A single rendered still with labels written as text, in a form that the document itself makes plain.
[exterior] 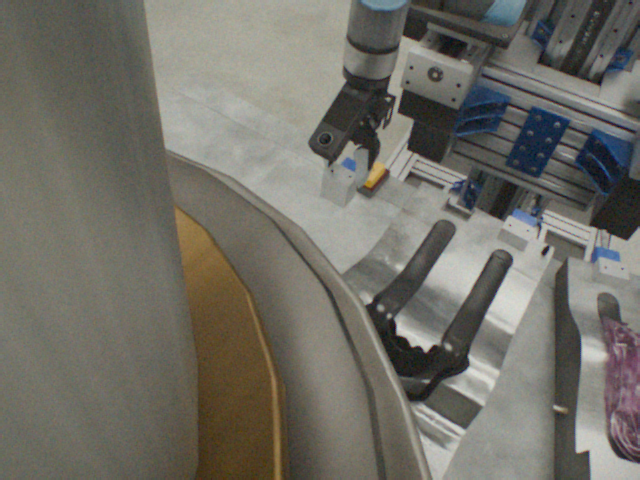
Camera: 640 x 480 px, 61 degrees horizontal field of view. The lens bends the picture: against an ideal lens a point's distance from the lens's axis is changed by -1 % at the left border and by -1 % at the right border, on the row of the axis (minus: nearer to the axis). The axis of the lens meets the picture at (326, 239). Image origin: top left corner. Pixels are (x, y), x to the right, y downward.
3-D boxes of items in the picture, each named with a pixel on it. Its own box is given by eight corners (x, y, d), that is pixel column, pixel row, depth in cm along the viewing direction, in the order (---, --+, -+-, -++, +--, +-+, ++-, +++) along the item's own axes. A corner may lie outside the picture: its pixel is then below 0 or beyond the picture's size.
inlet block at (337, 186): (357, 156, 103) (362, 133, 99) (380, 168, 102) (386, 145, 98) (319, 195, 96) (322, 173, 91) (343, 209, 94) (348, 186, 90)
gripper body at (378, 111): (391, 127, 90) (407, 62, 81) (364, 154, 85) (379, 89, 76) (351, 107, 92) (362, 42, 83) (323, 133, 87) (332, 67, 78)
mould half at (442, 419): (412, 213, 110) (429, 163, 100) (534, 277, 103) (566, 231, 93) (259, 413, 81) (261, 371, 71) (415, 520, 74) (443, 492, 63)
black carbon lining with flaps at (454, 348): (435, 222, 100) (450, 185, 92) (518, 266, 95) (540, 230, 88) (332, 367, 79) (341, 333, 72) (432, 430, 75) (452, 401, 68)
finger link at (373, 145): (381, 169, 88) (380, 121, 82) (377, 174, 87) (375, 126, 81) (356, 161, 90) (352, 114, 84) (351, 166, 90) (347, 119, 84)
